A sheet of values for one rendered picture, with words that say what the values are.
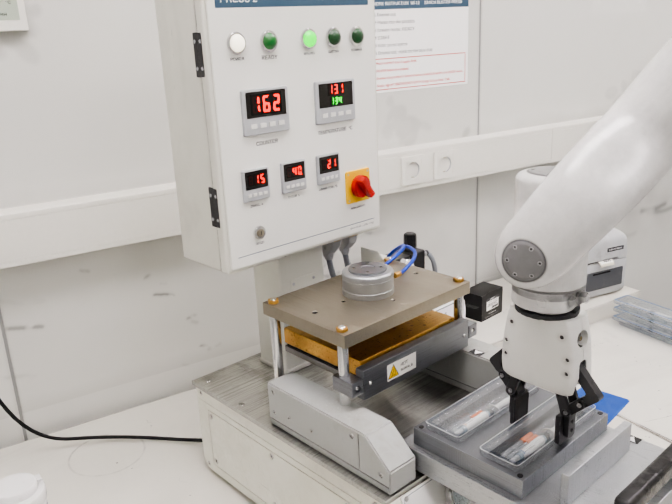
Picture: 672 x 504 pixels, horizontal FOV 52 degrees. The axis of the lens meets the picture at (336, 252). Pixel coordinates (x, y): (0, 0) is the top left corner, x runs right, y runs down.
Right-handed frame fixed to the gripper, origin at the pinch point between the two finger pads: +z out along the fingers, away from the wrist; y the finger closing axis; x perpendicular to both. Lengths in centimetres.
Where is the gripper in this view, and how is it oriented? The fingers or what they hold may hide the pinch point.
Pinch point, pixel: (541, 417)
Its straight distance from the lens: 93.6
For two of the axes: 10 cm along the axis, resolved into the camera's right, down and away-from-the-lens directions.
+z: 0.4, 9.5, 3.1
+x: -7.4, 2.4, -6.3
